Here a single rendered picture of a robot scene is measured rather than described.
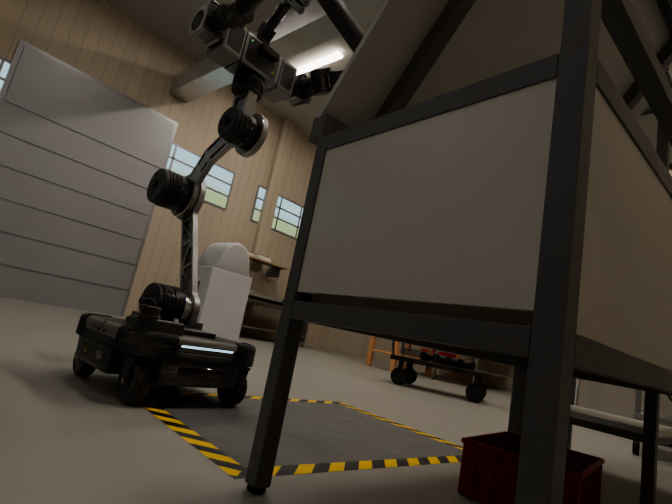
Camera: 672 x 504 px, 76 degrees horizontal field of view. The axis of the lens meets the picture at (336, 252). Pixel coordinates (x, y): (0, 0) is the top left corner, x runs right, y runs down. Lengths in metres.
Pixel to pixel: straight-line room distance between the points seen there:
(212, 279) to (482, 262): 4.77
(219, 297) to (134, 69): 4.87
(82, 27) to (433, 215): 8.24
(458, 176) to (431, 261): 0.15
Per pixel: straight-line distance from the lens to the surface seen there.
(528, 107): 0.73
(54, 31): 8.55
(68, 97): 8.22
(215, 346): 1.66
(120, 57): 8.80
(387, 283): 0.76
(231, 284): 5.45
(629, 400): 4.50
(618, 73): 1.83
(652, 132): 2.33
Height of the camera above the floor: 0.34
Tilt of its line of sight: 11 degrees up
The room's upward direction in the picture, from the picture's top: 11 degrees clockwise
